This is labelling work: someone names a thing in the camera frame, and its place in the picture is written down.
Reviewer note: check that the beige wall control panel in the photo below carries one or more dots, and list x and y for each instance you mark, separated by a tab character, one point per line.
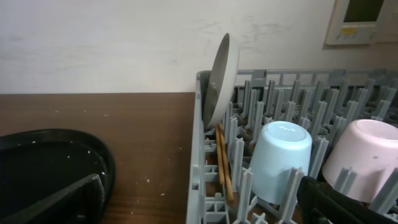
362	22

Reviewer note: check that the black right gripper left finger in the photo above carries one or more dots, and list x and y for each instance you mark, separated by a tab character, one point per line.
80	202

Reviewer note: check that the light blue cup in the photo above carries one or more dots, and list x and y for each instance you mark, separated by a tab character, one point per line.
280	146

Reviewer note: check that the round black serving tray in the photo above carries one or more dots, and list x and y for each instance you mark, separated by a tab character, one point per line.
36	164

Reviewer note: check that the grey dishwasher rack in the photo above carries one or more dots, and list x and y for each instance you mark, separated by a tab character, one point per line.
323	102

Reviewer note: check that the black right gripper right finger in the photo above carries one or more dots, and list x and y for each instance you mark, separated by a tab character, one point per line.
320	203

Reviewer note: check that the pink cup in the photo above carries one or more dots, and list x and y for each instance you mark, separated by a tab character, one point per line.
369	148

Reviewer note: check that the grey plate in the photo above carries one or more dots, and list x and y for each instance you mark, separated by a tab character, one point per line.
221	82

